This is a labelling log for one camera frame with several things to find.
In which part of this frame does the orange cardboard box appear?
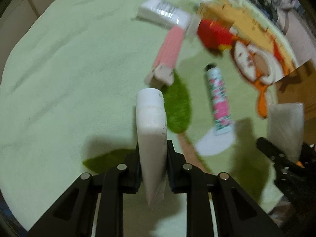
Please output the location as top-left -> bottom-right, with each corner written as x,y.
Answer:
197,2 -> 235,29

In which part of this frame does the pink tube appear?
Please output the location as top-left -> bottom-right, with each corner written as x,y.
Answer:
145,26 -> 185,89

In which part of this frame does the white lotion tube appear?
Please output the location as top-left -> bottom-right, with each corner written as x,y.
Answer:
135,88 -> 167,207

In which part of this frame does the Winnie the Pooh fleece blanket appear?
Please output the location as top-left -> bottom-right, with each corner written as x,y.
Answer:
0,0 -> 312,237

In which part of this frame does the floral hand cream tube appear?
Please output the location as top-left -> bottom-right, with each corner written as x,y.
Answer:
205,63 -> 233,135

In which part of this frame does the white wet wipes pack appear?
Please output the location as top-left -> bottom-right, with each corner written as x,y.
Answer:
137,0 -> 192,30

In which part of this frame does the red toy box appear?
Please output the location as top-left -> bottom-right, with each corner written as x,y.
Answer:
197,18 -> 233,51

